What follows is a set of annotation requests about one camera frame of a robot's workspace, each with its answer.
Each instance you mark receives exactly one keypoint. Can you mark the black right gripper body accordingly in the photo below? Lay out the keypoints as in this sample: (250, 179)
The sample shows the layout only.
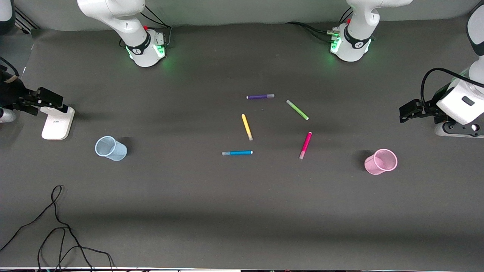
(11, 93)

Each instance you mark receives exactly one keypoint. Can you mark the pink marker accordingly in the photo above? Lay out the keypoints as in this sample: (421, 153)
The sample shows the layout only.
(305, 145)

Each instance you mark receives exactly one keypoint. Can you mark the blue marker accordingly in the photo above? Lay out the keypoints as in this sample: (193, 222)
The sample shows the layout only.
(238, 153)

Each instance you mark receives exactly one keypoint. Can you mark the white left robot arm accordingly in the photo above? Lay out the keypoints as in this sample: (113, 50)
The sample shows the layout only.
(355, 22)

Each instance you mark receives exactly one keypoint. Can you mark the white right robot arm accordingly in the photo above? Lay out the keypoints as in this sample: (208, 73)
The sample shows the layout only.
(132, 26)

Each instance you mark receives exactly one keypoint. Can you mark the white stand with base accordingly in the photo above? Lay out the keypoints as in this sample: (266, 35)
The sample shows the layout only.
(56, 124)

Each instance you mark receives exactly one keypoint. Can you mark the pink cup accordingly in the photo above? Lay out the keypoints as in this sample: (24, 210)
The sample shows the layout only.
(380, 162)

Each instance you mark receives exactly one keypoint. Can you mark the translucent blue cup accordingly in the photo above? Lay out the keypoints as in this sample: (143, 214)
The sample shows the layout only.
(111, 149)

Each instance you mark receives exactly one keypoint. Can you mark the green marker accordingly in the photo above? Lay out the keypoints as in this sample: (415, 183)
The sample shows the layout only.
(297, 110)

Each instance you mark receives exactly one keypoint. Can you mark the purple marker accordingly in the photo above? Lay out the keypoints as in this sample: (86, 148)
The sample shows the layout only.
(260, 96)

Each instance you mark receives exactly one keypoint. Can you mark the yellow marker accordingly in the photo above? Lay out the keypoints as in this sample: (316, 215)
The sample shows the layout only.
(247, 127)

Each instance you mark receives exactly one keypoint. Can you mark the dark grey table mat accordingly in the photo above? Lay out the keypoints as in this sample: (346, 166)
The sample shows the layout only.
(227, 211)

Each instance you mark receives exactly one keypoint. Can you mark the aluminium frame rail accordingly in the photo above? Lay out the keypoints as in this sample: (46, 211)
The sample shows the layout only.
(26, 20)

